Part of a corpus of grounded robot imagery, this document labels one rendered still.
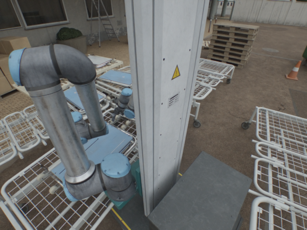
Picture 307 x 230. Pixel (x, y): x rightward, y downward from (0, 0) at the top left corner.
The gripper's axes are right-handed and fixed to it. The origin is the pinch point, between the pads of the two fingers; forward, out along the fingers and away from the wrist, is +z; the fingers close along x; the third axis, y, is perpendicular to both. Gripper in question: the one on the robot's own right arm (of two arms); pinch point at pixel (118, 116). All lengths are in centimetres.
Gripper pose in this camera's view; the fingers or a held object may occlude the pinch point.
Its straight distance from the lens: 151.3
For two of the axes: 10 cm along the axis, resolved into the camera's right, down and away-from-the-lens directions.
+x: 5.4, -4.2, 7.3
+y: 7.5, 6.4, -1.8
